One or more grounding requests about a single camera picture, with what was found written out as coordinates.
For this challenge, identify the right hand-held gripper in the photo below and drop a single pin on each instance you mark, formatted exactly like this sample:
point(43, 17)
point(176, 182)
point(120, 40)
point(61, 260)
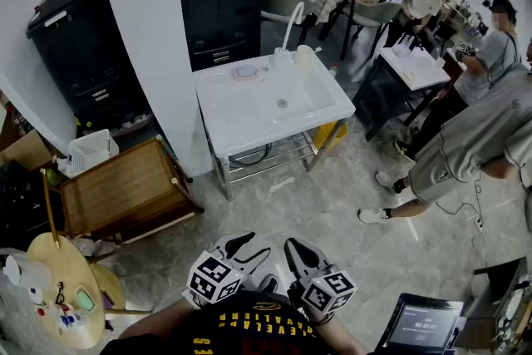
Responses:
point(328, 291)

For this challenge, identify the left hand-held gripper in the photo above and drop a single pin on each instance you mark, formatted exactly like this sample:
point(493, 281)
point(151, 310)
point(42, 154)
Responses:
point(208, 282)

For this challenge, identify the pink soap dish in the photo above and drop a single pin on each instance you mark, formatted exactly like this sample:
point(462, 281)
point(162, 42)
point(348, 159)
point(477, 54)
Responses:
point(234, 75)

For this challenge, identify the blue soap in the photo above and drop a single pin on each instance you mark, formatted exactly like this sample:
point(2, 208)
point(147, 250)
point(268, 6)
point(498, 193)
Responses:
point(246, 71)

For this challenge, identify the person's left forearm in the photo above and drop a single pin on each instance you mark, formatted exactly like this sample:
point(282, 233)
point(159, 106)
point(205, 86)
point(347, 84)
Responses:
point(154, 320)

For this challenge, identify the person's right forearm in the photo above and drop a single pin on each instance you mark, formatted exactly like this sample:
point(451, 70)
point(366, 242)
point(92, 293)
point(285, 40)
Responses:
point(341, 336)

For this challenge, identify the person's black shoe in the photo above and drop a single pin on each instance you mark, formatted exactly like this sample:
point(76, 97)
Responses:
point(269, 284)

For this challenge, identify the person's black shirt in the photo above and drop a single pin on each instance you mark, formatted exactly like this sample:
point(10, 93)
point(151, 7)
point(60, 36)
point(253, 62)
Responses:
point(249, 328)

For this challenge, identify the metal sink stand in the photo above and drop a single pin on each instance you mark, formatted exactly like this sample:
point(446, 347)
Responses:
point(224, 178)

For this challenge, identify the yellow box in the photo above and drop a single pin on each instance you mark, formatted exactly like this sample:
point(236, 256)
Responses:
point(328, 135)

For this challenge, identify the black tablet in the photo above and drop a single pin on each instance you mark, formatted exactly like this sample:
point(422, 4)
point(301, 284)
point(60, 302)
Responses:
point(420, 324)

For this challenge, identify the white sink basin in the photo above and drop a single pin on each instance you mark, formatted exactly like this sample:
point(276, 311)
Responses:
point(232, 116)

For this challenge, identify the wooden cabinet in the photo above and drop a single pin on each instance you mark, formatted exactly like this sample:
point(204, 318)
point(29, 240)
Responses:
point(120, 187)

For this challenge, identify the round wooden table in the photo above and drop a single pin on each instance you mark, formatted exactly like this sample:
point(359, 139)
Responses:
point(70, 274)

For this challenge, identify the white perforated basket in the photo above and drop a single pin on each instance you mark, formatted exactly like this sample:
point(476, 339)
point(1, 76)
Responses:
point(89, 151)

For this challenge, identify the red cap plastic bottle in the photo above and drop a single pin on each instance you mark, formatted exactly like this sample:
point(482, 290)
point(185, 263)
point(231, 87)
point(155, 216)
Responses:
point(333, 70)

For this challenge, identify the wooden pole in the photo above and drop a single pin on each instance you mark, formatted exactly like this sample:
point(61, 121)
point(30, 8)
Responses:
point(49, 208)

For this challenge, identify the cream cup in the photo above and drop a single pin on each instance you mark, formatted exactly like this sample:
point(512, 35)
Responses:
point(303, 59)

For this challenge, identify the pale green toothbrush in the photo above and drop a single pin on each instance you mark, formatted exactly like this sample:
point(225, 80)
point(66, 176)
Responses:
point(316, 50)

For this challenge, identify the white top table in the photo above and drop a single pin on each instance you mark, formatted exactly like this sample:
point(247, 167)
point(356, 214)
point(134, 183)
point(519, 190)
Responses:
point(415, 66)

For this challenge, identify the white faucet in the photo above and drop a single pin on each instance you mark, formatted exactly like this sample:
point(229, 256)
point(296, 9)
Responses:
point(291, 23)

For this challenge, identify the cardboard box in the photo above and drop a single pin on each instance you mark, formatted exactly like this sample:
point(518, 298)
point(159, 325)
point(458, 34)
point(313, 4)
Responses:
point(25, 149)

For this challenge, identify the large black machine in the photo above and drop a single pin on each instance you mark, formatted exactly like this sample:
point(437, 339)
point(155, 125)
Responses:
point(79, 54)
point(220, 4)

